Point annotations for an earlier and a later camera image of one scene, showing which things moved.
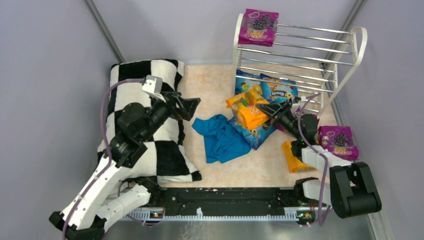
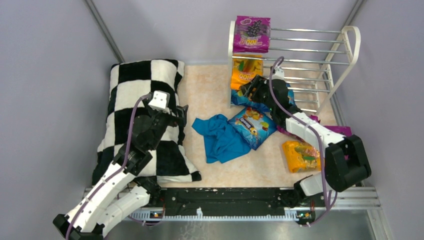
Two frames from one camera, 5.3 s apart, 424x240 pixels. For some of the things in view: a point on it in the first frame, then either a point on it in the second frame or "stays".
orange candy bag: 245,110 to 244,70
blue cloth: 221,142 stays
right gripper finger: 273,110 to 248,89
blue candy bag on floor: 255,137 stays
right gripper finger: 285,105 to 259,81
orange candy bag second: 294,164 stays
